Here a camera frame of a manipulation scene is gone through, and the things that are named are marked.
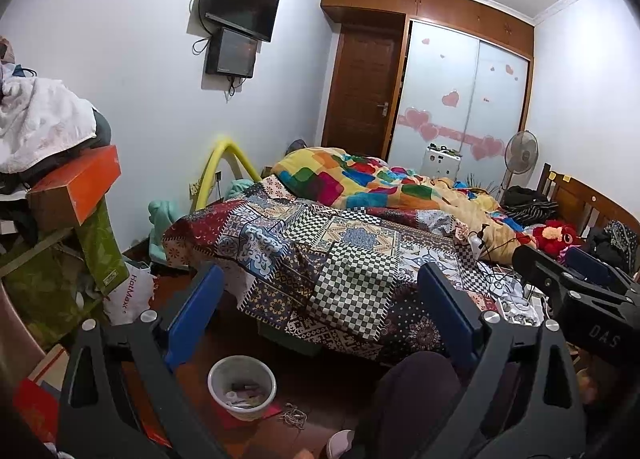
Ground wooden overhead cabinets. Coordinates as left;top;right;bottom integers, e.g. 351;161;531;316
320;0;535;60

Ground standing electric fan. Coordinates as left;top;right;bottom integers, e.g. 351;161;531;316
497;130;540;204

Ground small wall monitor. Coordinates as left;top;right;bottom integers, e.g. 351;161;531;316
205;28;260;80

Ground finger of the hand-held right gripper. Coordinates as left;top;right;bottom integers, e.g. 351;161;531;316
569;246;640;293
512;244;601;311

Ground brown wooden door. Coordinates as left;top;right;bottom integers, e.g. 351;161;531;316
322;24;406;160

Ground green patterned box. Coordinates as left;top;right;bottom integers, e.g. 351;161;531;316
0;199;128;345

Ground white plastic bucket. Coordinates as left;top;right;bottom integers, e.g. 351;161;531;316
207;355;277;421

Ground yellow foam tube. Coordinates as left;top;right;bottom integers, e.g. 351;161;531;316
192;137;263;214

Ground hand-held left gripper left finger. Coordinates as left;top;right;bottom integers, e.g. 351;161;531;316
57;263;236;459

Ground red flat box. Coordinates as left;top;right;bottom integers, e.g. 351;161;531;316
12;379;63;445

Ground pale slipper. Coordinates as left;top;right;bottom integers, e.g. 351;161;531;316
326;429;356;459

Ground teal plush toy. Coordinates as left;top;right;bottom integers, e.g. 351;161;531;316
147;179;261;265

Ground white shopping bag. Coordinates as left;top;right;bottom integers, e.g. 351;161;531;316
102;261;158;327

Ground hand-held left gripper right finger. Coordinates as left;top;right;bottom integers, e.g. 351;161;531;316
415;261;586;459

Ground loose string bundle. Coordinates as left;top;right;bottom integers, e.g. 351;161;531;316
277;403;308;432

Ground patterned patchwork bed sheet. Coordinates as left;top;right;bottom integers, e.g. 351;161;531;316
162;174;546;365

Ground black patterned cloth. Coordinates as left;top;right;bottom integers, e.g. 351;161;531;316
587;220;640;270

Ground colourful patchwork fleece blanket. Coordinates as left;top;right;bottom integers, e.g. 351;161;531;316
270;146;526;260

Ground wooden bed headboard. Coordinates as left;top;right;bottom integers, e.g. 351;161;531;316
539;163;640;245

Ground black striped bag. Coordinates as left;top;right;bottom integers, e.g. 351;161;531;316
500;185;561;226

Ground white storage box by wardrobe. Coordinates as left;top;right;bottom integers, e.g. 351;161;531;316
424;145;463;182

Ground white fleece cloth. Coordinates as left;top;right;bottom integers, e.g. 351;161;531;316
0;61;98;174

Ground wardrobe with heart stickers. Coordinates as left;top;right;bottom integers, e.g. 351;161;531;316
387;19;531;190

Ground tangle of white cables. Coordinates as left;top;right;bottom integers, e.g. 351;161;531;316
467;224;546;325

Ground orange cardboard box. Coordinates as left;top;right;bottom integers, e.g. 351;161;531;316
26;145;122;232

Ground red plush toy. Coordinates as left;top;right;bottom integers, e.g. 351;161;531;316
530;220;581;257

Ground person's leg in dark pants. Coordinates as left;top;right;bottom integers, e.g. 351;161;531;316
345;351;466;459

